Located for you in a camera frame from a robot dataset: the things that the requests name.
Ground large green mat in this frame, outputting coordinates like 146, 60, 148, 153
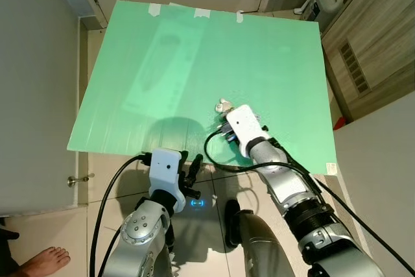
67, 0, 338, 176

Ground grey robot leg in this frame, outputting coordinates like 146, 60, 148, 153
224, 199, 291, 277

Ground slotted cabinet vent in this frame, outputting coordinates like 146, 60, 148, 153
340, 40, 371, 95

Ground person's bare foot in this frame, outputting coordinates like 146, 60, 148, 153
16, 246, 71, 277

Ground pale grey door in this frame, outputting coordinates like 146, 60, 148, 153
0, 0, 89, 217

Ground wooden cabinet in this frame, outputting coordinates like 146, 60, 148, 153
321, 0, 415, 123

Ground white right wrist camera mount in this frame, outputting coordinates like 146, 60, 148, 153
224, 104, 268, 158

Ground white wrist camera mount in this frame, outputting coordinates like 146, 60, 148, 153
148, 149, 187, 214
224, 104, 268, 158

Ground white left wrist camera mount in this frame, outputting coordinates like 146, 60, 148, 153
148, 149, 187, 214

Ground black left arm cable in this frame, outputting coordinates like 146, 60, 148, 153
89, 152, 152, 277

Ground brass door lever handle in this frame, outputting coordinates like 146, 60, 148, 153
67, 173, 95, 188

